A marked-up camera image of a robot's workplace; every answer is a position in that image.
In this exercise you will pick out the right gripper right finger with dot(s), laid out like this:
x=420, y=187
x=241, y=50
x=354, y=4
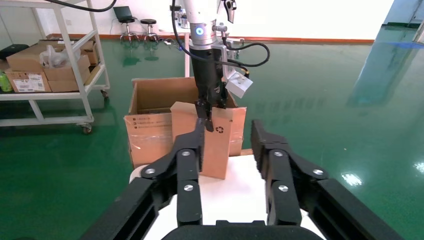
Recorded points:
x=281, y=185

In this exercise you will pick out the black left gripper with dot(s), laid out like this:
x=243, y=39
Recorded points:
x=205, y=76

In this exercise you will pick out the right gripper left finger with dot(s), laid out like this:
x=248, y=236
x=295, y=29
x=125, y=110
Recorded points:
x=185, y=185

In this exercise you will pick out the small cardboard box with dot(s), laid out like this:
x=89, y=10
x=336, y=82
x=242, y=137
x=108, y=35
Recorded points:
x=218, y=152

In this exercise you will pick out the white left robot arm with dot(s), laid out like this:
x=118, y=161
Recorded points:
x=198, y=13

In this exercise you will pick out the large open cardboard box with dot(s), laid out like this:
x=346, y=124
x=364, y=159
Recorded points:
x=149, y=132

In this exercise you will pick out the loose cardboard sheet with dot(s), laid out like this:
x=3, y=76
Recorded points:
x=92, y=74

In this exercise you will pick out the small brown cardboard carton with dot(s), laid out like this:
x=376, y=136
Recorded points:
x=90, y=54

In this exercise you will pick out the flat low cardboard box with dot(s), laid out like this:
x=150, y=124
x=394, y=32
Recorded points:
x=64, y=86

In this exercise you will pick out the medium plain cardboard box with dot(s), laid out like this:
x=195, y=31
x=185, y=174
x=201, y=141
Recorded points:
x=63, y=73

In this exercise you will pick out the cardboard box with shipping label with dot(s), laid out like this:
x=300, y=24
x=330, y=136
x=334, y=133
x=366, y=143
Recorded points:
x=20, y=82

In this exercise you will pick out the big plain cardboard box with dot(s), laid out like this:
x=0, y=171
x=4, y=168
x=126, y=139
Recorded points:
x=23, y=61

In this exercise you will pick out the black hanging tool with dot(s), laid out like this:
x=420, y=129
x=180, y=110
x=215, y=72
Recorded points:
x=231, y=10

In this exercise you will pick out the black round stool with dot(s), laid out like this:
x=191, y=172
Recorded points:
x=127, y=21
x=148, y=21

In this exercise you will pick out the black open laptop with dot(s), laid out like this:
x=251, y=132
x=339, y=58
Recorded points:
x=122, y=12

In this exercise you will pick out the white wheeled shelf cart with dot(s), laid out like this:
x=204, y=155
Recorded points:
x=49, y=96

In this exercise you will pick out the clear plastic bag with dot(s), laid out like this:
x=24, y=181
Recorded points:
x=53, y=54

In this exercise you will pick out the green plastic bottle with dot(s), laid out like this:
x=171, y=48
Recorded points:
x=5, y=82

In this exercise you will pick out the black soft bag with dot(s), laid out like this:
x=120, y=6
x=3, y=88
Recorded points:
x=13, y=51

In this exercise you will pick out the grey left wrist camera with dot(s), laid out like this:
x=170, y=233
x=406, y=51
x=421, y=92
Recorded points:
x=238, y=84

